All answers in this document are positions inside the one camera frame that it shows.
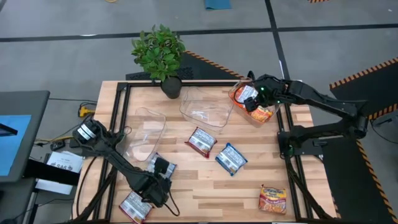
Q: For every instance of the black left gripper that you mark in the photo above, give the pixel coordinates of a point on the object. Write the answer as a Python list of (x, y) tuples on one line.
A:
[(152, 191)]

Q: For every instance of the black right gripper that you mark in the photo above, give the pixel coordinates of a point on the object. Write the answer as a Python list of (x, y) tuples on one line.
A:
[(267, 90)]

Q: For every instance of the blue Maruchan ramen packet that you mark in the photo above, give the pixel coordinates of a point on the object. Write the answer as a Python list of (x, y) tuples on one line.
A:
[(231, 159), (172, 170)]

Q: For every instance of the red Maruchan ramen packet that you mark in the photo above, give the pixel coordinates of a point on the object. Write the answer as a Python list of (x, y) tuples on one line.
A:
[(201, 142), (132, 207)]

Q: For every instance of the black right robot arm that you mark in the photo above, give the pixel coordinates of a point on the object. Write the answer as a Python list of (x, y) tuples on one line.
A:
[(326, 102)]

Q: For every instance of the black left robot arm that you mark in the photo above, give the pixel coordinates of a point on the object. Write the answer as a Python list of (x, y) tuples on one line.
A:
[(124, 168)]

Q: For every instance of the gold brown Maruchan ramen packet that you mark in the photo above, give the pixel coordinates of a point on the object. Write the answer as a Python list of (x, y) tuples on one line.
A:
[(272, 199)]

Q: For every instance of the clear plastic bin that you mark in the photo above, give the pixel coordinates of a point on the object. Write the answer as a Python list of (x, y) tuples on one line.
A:
[(146, 130), (242, 118), (205, 109)]

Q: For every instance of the black hazard striped floor mat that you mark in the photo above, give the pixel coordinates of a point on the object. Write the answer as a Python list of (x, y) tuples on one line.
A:
[(202, 70), (379, 84), (348, 186)]

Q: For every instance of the black plant pot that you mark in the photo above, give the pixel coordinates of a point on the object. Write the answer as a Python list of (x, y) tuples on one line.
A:
[(171, 87)]

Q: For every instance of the yellow power plug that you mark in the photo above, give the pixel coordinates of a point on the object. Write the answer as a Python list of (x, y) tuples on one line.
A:
[(84, 111)]

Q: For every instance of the white printed paper sheet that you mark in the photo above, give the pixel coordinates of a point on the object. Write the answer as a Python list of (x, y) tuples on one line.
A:
[(66, 161)]

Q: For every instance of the blue floor mat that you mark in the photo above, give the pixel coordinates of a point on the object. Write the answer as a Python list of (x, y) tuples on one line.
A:
[(217, 3)]

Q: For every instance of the black power adapter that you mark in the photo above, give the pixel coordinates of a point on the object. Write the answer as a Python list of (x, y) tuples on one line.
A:
[(57, 145)]

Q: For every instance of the green leafy plant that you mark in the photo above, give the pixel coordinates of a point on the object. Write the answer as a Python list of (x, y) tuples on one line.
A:
[(158, 53)]

